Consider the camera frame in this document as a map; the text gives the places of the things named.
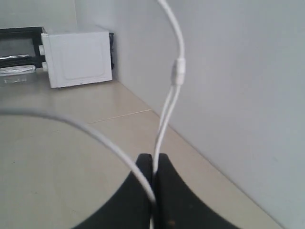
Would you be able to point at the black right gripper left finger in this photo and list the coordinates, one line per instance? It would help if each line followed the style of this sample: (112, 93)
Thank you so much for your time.
(128, 208)

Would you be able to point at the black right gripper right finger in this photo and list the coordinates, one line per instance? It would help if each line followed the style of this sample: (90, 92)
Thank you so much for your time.
(177, 207)

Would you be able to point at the white wired earphones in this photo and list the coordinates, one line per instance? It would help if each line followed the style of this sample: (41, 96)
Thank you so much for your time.
(177, 80)

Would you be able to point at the white microwave oven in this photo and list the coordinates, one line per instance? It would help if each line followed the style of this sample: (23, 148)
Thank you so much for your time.
(76, 58)

